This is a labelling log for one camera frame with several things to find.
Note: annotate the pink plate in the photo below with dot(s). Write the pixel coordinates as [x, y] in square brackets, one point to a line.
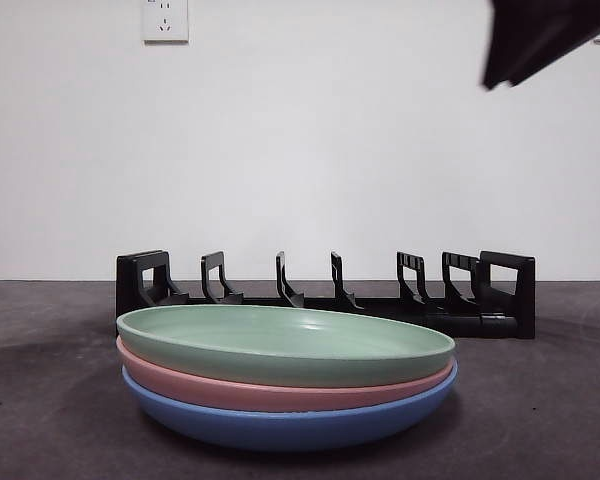
[180, 386]

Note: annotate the blue plate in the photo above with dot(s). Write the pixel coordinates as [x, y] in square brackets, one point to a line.
[280, 431]

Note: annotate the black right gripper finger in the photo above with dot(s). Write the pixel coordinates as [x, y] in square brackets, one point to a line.
[555, 30]

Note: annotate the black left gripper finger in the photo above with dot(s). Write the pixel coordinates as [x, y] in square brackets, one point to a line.
[497, 55]

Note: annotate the green plate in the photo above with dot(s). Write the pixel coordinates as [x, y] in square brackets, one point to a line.
[260, 340]

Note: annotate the black plate rack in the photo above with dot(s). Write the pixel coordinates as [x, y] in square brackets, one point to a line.
[525, 300]

